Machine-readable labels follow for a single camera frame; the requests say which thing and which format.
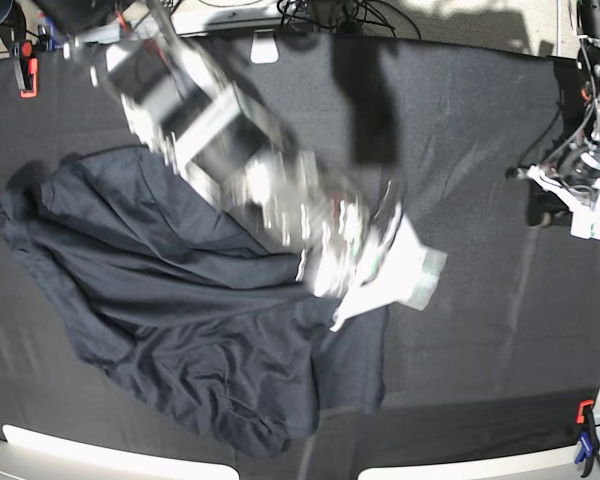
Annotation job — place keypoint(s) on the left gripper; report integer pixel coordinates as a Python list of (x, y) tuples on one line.
[(555, 190)]

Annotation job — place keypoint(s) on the black table cloth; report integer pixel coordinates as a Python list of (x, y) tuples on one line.
[(508, 347)]

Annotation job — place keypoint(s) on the blue clamp top left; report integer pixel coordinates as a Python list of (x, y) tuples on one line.
[(50, 35)]

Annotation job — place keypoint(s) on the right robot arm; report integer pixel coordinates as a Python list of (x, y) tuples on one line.
[(239, 157)]

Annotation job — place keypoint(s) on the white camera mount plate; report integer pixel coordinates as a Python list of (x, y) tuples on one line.
[(264, 48)]

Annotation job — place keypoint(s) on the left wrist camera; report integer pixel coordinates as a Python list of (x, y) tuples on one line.
[(585, 223)]

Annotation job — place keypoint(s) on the orange clamp far left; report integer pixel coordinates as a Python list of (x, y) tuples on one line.
[(25, 68)]

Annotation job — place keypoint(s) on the dark navy t-shirt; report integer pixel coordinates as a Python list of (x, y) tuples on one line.
[(179, 306)]

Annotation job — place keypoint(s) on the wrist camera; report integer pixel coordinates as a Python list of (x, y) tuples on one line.
[(585, 223), (427, 280)]

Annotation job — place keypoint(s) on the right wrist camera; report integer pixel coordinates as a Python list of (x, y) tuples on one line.
[(427, 280)]

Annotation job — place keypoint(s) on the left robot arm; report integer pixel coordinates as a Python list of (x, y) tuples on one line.
[(585, 139)]

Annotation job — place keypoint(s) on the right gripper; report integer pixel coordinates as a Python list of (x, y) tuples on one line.
[(364, 260)]

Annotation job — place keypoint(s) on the orange blue clamp near right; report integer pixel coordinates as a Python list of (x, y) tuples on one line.
[(588, 441)]

